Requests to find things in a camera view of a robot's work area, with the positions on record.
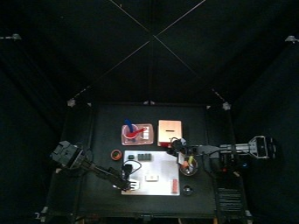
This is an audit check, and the white toy rice block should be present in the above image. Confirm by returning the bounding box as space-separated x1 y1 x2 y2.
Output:
144 173 160 182

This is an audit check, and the wooden box red drawer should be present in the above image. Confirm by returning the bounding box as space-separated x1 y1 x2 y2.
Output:
156 119 182 148

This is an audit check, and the white cutting board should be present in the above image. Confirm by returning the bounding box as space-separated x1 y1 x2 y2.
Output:
120 150 182 197

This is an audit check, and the clear tray with coloured parts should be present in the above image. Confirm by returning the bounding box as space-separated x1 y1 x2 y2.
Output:
120 122 154 146

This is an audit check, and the metal bowl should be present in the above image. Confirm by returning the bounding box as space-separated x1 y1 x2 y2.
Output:
177 157 200 177

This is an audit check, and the brown toy flower pot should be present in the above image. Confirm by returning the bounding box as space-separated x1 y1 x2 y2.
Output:
109 149 124 161

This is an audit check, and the red plastic spoon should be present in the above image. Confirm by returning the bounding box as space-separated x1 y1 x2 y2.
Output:
129 126 148 138

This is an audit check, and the red toy fish slice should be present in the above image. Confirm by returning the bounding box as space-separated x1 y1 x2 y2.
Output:
172 178 180 195

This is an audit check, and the blue plastic utensil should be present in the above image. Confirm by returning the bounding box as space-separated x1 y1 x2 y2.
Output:
124 118 134 136

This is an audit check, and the black printed label sheet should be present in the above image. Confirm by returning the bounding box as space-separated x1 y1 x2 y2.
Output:
216 186 245 217

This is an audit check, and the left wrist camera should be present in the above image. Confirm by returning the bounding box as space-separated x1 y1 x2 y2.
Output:
120 164 134 176

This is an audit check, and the black left camera cable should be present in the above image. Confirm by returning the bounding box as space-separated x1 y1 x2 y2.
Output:
129 159 142 177

